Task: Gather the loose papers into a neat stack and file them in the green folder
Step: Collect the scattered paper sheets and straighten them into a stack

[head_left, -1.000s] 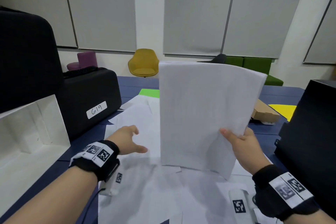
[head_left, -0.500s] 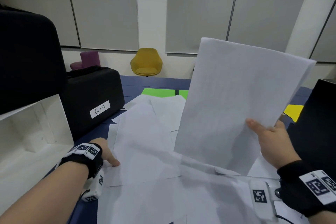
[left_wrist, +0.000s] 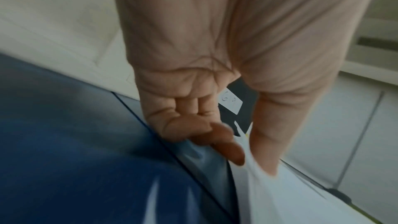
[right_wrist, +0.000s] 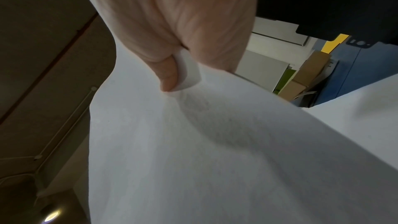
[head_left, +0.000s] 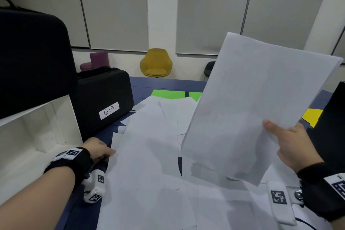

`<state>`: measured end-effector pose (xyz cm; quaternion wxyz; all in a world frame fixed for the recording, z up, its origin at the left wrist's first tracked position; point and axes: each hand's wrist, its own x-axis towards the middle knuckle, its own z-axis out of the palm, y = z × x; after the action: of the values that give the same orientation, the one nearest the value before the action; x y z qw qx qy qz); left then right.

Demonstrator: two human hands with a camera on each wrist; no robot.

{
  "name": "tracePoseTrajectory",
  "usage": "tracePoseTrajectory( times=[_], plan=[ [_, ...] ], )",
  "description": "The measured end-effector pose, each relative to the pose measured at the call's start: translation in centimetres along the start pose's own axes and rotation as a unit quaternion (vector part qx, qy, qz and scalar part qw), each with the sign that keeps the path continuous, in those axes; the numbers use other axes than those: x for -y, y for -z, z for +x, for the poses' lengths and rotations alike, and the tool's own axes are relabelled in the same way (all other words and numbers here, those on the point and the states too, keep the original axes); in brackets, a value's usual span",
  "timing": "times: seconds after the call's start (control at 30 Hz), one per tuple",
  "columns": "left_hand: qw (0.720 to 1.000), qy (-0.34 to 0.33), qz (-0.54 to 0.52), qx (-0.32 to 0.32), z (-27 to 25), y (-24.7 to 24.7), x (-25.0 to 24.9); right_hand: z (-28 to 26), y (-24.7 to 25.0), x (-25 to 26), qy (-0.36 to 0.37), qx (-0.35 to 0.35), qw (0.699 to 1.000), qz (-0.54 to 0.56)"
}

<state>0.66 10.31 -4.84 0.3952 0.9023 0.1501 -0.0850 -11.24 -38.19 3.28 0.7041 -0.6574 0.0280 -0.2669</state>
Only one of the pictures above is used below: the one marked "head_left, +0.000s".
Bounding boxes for person's left hand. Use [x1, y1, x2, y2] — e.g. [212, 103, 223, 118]
[80, 137, 117, 163]

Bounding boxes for person's right hand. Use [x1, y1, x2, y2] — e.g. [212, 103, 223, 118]
[263, 119, 325, 173]

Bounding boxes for yellow folder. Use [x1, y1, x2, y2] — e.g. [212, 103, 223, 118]
[301, 108, 324, 128]

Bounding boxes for pile of white papers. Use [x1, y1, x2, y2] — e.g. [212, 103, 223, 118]
[96, 95, 335, 230]

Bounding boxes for neat white paper sheaf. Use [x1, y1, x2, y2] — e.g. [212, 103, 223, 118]
[180, 32, 344, 187]

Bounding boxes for green folder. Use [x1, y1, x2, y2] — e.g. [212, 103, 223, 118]
[149, 89, 203, 102]

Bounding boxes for person's left forearm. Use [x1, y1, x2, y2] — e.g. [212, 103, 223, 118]
[0, 167, 77, 230]

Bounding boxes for black fabric bag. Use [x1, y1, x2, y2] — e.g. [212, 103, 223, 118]
[307, 81, 345, 174]

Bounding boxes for black case with white label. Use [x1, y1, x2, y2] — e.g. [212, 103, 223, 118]
[76, 67, 135, 142]

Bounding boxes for open white box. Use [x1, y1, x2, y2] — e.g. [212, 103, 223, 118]
[0, 95, 83, 198]

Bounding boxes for tall purple stool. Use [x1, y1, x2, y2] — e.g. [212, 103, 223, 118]
[89, 51, 110, 68]

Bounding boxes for yellow armchair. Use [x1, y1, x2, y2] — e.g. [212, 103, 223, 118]
[139, 48, 173, 79]

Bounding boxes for large black carrying case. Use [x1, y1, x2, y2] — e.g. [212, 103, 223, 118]
[0, 0, 78, 120]

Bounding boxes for grey roller blind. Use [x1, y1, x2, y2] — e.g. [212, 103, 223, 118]
[331, 26, 345, 64]
[0, 0, 91, 49]
[175, 0, 257, 56]
[75, 0, 149, 53]
[240, 0, 337, 50]

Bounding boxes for black armchair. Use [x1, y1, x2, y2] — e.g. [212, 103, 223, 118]
[203, 61, 216, 82]

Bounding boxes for black left wrist strap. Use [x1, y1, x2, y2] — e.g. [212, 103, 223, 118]
[43, 147, 95, 193]

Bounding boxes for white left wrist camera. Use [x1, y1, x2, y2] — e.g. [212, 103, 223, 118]
[83, 169, 106, 204]

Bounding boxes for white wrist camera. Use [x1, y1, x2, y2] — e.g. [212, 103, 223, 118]
[83, 169, 106, 204]
[266, 180, 298, 226]

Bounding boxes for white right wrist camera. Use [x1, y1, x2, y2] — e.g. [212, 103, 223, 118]
[266, 180, 298, 226]

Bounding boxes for black right camera cable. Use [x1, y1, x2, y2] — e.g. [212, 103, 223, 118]
[295, 217, 319, 230]

